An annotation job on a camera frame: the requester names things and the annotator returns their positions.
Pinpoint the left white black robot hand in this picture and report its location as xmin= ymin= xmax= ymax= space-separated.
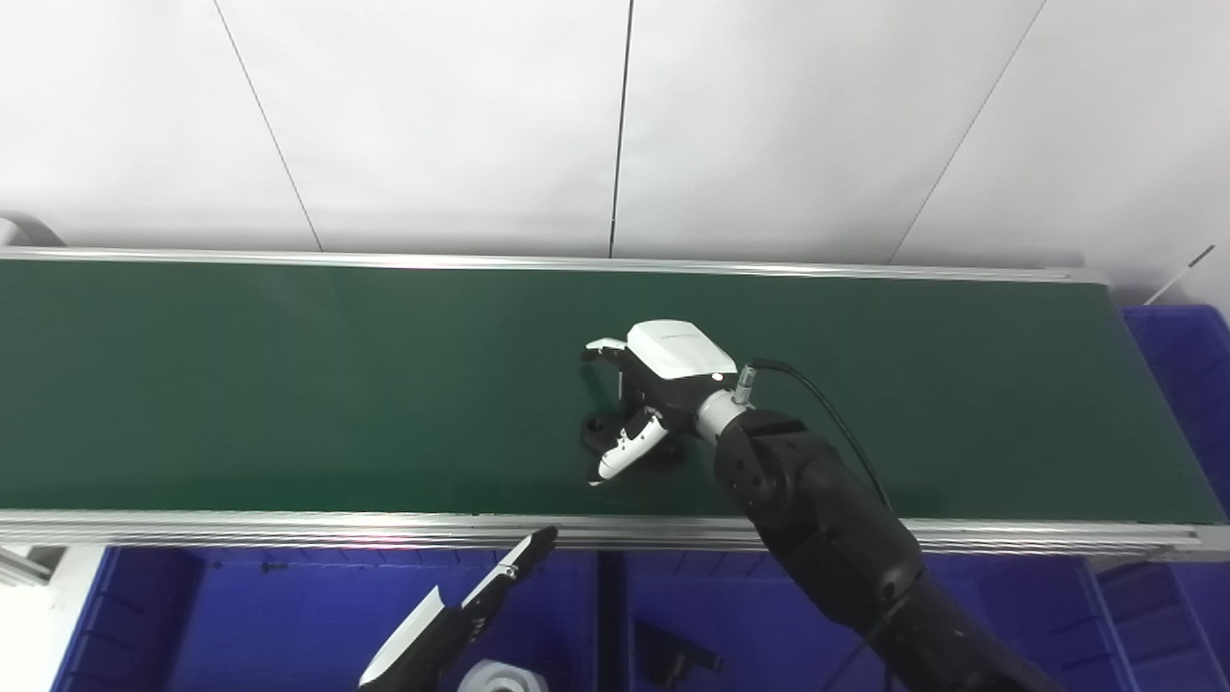
xmin=357 ymin=525 xmax=559 ymax=692

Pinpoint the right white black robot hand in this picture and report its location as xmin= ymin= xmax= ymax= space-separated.
xmin=579 ymin=320 xmax=740 ymax=486

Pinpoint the black flange part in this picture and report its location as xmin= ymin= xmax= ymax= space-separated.
xmin=579 ymin=408 xmax=689 ymax=478

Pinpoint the white cylindrical part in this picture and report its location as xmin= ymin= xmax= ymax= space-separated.
xmin=457 ymin=658 xmax=550 ymax=692

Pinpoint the blue plastic bin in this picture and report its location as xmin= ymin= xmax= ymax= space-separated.
xmin=52 ymin=546 xmax=608 ymax=692
xmin=1094 ymin=305 xmax=1230 ymax=692
xmin=598 ymin=550 xmax=1127 ymax=692

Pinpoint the green conveyor belt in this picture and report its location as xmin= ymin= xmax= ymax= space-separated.
xmin=0 ymin=246 xmax=1230 ymax=564

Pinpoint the aluminium conveyor leg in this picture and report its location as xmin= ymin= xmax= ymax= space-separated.
xmin=0 ymin=545 xmax=55 ymax=588

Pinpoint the white conveyor end cover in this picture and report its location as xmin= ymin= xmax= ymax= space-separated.
xmin=0 ymin=212 xmax=65 ymax=250

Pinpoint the thin white rod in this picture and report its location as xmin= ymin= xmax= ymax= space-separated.
xmin=1147 ymin=244 xmax=1218 ymax=308

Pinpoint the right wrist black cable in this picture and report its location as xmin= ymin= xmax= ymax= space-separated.
xmin=733 ymin=358 xmax=897 ymax=512

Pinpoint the black bracket part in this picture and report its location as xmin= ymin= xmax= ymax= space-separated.
xmin=633 ymin=619 xmax=725 ymax=689

